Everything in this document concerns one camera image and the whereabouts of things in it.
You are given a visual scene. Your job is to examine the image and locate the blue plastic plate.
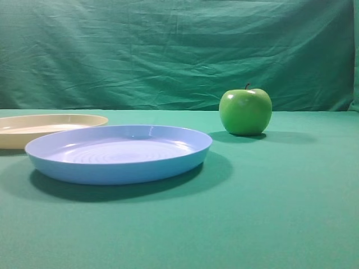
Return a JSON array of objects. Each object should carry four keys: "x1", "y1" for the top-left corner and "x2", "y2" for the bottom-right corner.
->
[{"x1": 25, "y1": 125, "x2": 213, "y2": 185}]

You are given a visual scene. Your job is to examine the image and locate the pale yellow plastic plate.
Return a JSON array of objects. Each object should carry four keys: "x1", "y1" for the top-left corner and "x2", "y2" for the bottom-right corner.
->
[{"x1": 1, "y1": 114, "x2": 108, "y2": 150}]

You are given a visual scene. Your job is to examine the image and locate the green apple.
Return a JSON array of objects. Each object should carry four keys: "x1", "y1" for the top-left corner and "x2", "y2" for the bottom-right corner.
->
[{"x1": 219, "y1": 85, "x2": 272, "y2": 136}]

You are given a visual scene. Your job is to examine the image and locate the green table cloth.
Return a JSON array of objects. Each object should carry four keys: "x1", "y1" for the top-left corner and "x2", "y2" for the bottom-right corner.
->
[{"x1": 1, "y1": 110, "x2": 358, "y2": 268}]

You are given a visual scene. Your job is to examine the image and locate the green backdrop cloth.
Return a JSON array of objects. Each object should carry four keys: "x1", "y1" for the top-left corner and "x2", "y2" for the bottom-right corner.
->
[{"x1": 1, "y1": 1, "x2": 358, "y2": 111}]

